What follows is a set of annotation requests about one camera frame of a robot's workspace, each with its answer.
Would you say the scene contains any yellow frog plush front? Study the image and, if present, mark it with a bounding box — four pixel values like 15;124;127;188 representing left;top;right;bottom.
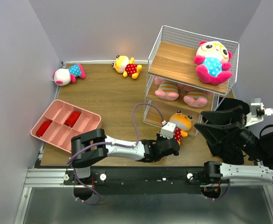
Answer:
169;111;192;145

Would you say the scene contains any white panda plush blue dress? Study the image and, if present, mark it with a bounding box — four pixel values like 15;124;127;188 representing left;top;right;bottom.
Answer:
51;63;86;86

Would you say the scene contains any red block in tray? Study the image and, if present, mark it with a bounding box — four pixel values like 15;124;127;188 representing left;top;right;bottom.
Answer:
36;120;52;137

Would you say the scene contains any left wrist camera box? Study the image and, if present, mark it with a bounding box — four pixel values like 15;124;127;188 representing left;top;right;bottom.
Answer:
159;120;176;139

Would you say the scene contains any yellow frog plush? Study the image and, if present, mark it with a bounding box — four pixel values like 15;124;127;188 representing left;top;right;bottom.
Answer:
169;111;192;145
112;55;142;79

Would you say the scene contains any pink divided tray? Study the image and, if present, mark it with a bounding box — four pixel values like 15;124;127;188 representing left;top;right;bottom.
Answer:
30;99;102;153

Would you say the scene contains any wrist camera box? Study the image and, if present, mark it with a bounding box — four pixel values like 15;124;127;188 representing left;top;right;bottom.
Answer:
245;98;273;128
159;120;176;139

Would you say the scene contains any black mounting rail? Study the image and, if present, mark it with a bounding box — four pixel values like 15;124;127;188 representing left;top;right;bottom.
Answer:
63;166;227;196

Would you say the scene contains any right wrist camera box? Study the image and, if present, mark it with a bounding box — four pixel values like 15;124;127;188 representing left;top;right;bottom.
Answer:
245;98;273;128

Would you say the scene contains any black cloth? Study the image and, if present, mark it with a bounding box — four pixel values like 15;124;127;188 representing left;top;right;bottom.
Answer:
207;97;250;165

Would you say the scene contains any pink frog plush striped shirt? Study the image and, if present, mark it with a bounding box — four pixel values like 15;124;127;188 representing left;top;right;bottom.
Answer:
182;85;213;108

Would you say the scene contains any yellow frog plush back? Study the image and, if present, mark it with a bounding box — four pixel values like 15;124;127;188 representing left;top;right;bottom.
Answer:
112;55;142;79

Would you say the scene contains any red block under camera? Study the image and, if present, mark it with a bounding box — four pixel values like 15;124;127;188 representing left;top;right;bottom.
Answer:
64;111;81;127

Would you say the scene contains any pink plush face down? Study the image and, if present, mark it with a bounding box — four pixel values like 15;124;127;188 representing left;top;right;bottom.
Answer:
154;77;179;101

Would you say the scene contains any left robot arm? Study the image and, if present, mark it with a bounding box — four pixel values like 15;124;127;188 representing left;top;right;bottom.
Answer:
67;128;180;184

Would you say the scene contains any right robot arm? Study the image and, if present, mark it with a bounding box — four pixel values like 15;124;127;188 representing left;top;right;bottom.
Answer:
195;105;273;183

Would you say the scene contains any white panda plush with glasses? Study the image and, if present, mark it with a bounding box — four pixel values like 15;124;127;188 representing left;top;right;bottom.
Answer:
194;41;233;85

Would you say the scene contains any white wire wooden shelf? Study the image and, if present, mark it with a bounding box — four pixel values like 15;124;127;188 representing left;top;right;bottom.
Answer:
143;25;239;126

